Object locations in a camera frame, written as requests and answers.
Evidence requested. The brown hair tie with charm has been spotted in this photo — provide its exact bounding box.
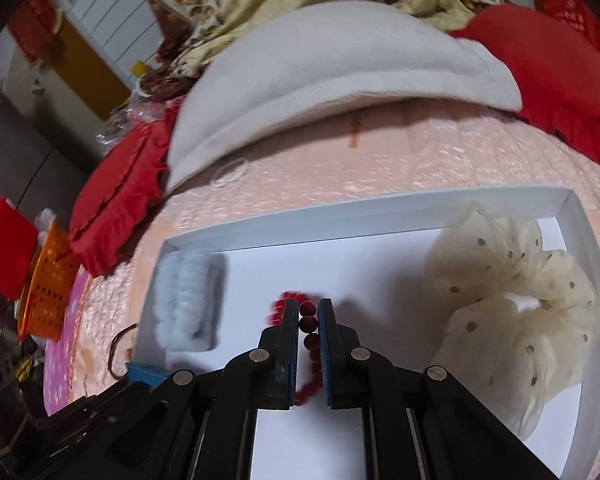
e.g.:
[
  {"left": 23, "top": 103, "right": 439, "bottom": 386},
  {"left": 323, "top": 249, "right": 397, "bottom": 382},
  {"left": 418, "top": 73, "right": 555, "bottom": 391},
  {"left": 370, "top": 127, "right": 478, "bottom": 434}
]
[{"left": 106, "top": 322, "right": 141, "bottom": 380}]

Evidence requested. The red ruffled pillow left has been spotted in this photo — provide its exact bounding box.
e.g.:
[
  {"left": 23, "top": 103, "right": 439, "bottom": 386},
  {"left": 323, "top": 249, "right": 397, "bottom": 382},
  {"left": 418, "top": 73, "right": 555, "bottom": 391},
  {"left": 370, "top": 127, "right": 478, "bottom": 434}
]
[{"left": 69, "top": 99, "right": 182, "bottom": 278}]

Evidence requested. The red ruffled pillow right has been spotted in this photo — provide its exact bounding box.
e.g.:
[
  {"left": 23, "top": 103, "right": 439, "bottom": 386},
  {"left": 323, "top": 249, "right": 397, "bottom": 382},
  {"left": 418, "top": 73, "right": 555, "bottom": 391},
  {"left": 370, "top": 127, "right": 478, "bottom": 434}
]
[{"left": 450, "top": 4, "right": 600, "bottom": 165}]

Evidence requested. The pink textured bedspread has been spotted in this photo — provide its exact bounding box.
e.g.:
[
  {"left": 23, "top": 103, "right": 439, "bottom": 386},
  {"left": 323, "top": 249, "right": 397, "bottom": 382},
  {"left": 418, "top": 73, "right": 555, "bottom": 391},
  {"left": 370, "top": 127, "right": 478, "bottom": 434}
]
[{"left": 42, "top": 98, "right": 600, "bottom": 480}]

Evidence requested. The cream dotted organza scrunchie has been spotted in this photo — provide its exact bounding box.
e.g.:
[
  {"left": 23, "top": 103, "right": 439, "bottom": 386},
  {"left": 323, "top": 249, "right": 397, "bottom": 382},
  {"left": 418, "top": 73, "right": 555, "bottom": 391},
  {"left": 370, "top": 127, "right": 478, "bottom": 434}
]
[{"left": 424, "top": 202, "right": 600, "bottom": 440}]

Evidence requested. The red ruffled pillow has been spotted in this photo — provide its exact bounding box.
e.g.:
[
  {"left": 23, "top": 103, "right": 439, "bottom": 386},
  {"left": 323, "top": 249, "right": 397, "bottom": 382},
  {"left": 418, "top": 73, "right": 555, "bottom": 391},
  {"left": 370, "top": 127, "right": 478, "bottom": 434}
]
[
  {"left": 450, "top": 4, "right": 600, "bottom": 165},
  {"left": 69, "top": 99, "right": 182, "bottom": 278}
]

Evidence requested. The red gift bag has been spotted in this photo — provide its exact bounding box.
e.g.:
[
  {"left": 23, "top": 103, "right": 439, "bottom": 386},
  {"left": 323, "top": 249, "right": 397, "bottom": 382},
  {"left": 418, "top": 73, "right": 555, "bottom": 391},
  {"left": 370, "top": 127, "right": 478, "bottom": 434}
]
[{"left": 534, "top": 0, "right": 600, "bottom": 52}]

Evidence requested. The clear thin hair tie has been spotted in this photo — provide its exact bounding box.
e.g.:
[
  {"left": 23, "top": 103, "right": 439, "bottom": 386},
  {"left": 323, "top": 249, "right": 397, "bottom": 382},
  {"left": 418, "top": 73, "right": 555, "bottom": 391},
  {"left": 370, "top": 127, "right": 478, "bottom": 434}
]
[{"left": 211, "top": 157, "right": 251, "bottom": 189}]

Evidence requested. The light blue fuzzy hair clip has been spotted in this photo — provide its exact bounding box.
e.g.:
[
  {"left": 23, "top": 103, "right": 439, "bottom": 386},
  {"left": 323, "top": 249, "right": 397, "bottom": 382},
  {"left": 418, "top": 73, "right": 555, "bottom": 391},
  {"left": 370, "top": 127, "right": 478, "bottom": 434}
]
[{"left": 152, "top": 250, "right": 225, "bottom": 352}]

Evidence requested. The blue rectangular claw clip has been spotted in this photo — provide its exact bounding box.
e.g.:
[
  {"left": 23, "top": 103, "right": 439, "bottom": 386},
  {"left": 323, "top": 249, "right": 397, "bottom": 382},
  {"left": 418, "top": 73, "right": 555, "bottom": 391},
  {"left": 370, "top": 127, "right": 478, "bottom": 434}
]
[{"left": 125, "top": 362, "right": 170, "bottom": 391}]

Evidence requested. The red bead bracelet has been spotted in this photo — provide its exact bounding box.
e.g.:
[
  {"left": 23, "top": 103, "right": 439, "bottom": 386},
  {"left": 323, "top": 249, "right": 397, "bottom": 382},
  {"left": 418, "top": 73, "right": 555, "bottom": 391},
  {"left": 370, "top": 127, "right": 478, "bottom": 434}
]
[{"left": 266, "top": 289, "right": 326, "bottom": 408}]

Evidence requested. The white fleece pillow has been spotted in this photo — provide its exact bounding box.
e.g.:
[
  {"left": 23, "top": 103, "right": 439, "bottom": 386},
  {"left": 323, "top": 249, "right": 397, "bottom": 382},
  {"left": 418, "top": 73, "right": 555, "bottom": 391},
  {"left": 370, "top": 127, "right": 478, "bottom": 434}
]
[{"left": 166, "top": 0, "right": 522, "bottom": 192}]

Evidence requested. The white shallow cardboard tray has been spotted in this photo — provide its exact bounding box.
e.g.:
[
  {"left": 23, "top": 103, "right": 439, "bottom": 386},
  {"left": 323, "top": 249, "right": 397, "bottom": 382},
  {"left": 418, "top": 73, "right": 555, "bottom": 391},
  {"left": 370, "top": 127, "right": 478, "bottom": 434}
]
[{"left": 133, "top": 186, "right": 600, "bottom": 479}]

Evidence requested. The orange plastic basket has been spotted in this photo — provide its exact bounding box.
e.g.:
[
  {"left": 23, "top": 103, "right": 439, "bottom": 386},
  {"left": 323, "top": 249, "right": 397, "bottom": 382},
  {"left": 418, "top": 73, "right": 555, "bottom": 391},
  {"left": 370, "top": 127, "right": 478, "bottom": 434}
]
[{"left": 17, "top": 219, "right": 80, "bottom": 341}]

